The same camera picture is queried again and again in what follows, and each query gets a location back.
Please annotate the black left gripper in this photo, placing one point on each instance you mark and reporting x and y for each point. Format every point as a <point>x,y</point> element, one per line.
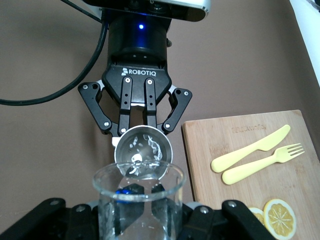
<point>137,50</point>

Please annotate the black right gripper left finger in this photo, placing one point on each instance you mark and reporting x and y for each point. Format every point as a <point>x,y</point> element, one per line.
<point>50,220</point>

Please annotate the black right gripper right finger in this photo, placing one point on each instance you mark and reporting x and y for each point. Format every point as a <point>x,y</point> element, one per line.
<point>240,220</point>

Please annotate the steel jigger measuring cup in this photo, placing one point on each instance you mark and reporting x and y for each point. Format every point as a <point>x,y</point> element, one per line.
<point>142,147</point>

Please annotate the clear glass shaker cup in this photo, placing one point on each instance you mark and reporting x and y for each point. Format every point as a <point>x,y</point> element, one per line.
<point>178,200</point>

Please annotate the lemon slice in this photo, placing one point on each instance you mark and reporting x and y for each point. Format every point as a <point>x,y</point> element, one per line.
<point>257,216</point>
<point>280,220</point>

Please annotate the wooden cutting board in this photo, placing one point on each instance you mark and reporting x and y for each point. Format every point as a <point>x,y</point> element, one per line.
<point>212,187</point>

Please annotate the yellow plastic fork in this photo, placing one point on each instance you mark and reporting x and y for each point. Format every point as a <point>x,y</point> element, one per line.
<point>250,170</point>

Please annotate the yellow plastic knife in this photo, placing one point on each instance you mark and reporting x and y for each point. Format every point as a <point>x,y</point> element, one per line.
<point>240,155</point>

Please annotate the brown table cover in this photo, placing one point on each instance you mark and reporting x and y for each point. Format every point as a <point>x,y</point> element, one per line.
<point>225,62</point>

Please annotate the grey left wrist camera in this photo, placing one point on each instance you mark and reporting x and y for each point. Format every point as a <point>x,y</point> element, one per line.
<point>190,12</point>

